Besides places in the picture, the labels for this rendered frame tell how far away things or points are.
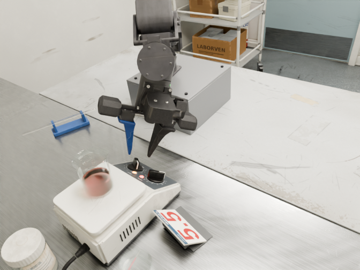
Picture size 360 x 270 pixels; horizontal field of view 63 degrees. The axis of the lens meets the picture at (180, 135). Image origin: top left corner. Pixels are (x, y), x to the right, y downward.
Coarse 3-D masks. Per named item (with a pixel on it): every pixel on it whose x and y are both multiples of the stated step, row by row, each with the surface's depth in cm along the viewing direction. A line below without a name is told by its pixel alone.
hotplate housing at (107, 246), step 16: (160, 192) 54; (176, 192) 58; (128, 208) 50; (144, 208) 51; (160, 208) 56; (64, 224) 52; (112, 224) 47; (128, 224) 49; (144, 224) 53; (80, 240) 50; (96, 240) 45; (112, 240) 47; (128, 240) 51; (96, 256) 49; (112, 256) 49
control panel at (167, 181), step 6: (126, 162) 62; (132, 162) 63; (120, 168) 59; (126, 168) 59; (144, 168) 62; (150, 168) 62; (132, 174) 57; (138, 174) 58; (144, 174) 59; (138, 180) 55; (144, 180) 56; (168, 180) 59; (150, 186) 54; (156, 186) 55; (162, 186) 55
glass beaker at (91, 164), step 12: (72, 156) 47; (84, 156) 49; (96, 156) 50; (84, 168) 50; (96, 168) 46; (108, 168) 49; (84, 180) 47; (96, 180) 47; (108, 180) 49; (96, 192) 49; (108, 192) 50
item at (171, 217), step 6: (168, 216) 53; (174, 216) 54; (168, 222) 51; (174, 222) 52; (180, 222) 53; (174, 228) 50; (180, 228) 51; (186, 228) 52; (180, 234) 49; (186, 234) 50; (192, 234) 51; (186, 240) 48; (192, 240) 49; (198, 240) 50
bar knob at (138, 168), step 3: (135, 159) 61; (135, 162) 59; (138, 162) 59; (129, 165) 60; (132, 165) 61; (135, 165) 59; (138, 165) 59; (129, 168) 59; (132, 168) 59; (135, 168) 59; (138, 168) 59; (141, 168) 60
